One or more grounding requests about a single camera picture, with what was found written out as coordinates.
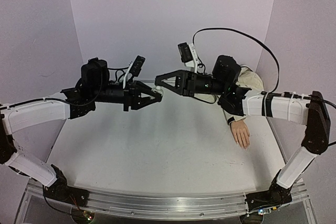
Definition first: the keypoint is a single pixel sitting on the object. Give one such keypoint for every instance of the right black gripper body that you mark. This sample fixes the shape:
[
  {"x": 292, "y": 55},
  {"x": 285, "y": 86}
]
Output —
[{"x": 186, "y": 83}]

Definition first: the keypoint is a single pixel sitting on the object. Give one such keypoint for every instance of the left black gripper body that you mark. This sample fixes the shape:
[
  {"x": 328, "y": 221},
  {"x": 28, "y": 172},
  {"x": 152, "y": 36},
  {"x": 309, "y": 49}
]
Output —
[{"x": 101, "y": 93}]

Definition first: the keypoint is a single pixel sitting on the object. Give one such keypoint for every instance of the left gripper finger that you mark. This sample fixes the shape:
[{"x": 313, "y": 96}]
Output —
[
  {"x": 139, "y": 102},
  {"x": 144, "y": 88}
]

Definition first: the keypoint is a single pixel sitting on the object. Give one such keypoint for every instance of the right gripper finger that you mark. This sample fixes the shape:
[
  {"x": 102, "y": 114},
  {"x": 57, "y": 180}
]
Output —
[
  {"x": 174, "y": 74},
  {"x": 172, "y": 84}
]

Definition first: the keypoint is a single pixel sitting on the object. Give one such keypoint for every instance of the white nail polish bottle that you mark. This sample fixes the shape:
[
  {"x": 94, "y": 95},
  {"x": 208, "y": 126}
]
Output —
[{"x": 158, "y": 90}]

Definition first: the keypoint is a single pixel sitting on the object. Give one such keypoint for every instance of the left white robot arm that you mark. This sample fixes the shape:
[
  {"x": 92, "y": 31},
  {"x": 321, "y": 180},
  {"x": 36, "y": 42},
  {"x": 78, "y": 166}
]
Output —
[{"x": 16, "y": 117}]

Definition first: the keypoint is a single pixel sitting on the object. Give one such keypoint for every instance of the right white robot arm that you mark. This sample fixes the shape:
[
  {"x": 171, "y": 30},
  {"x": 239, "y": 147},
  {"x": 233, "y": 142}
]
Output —
[{"x": 308, "y": 110}]

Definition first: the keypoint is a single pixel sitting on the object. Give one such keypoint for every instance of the beige jacket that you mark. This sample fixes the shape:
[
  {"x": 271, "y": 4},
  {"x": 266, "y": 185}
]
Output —
[{"x": 247, "y": 80}]

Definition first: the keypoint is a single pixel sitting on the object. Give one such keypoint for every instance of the mannequin hand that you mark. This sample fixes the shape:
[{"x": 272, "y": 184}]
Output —
[{"x": 240, "y": 133}]

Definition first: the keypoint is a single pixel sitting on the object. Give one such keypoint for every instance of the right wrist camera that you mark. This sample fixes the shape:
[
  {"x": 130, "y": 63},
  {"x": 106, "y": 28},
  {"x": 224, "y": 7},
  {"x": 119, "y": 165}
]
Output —
[{"x": 189, "y": 57}]

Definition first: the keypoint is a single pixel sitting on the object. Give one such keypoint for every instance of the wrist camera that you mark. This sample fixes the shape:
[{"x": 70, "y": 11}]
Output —
[
  {"x": 189, "y": 57},
  {"x": 134, "y": 69}
]

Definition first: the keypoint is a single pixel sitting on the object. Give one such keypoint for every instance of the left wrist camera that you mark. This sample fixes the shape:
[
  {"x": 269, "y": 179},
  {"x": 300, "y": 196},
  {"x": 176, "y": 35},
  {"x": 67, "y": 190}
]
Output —
[{"x": 134, "y": 69}]

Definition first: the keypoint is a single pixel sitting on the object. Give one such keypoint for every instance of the aluminium front rail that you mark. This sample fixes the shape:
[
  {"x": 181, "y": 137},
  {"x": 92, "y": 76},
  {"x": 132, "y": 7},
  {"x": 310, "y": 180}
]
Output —
[{"x": 172, "y": 208}]

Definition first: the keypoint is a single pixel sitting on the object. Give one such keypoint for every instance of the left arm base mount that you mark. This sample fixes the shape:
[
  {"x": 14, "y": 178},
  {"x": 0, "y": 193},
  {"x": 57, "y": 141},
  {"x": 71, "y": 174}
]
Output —
[{"x": 62, "y": 192}]

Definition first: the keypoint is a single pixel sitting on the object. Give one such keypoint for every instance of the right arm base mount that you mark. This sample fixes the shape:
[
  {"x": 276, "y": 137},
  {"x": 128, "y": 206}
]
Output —
[{"x": 275, "y": 196}]

